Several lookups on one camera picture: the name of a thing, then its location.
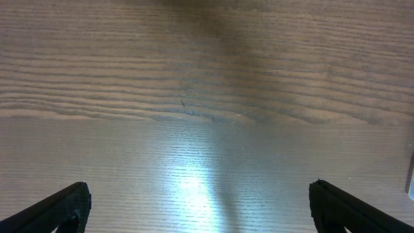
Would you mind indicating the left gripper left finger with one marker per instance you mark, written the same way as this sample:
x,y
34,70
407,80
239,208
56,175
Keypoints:
x,y
65,211

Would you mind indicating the clear plastic container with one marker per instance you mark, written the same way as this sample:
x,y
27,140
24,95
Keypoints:
x,y
409,180

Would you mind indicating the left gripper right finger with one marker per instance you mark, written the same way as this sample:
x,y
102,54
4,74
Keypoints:
x,y
335,211

